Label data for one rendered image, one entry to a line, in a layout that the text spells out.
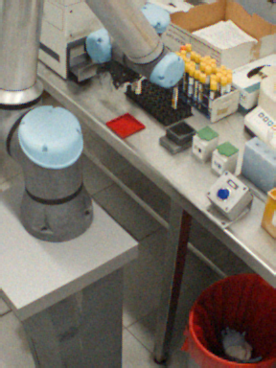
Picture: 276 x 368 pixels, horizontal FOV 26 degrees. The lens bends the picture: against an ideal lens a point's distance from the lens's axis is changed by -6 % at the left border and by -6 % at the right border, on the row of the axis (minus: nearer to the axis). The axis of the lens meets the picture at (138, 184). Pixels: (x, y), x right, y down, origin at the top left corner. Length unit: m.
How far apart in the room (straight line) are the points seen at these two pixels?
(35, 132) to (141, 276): 1.30
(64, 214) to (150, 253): 1.24
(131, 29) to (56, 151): 0.26
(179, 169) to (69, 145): 0.40
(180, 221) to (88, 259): 0.36
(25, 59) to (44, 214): 0.30
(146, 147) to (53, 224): 0.38
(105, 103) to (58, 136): 0.53
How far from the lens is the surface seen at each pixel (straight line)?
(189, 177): 1.42
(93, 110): 1.59
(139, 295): 2.27
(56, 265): 1.18
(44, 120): 1.13
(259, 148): 1.37
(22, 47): 1.12
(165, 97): 1.61
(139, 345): 2.15
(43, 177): 1.13
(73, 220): 1.20
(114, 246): 1.21
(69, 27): 1.62
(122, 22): 1.08
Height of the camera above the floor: 1.84
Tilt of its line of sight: 44 degrees down
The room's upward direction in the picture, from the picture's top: 3 degrees clockwise
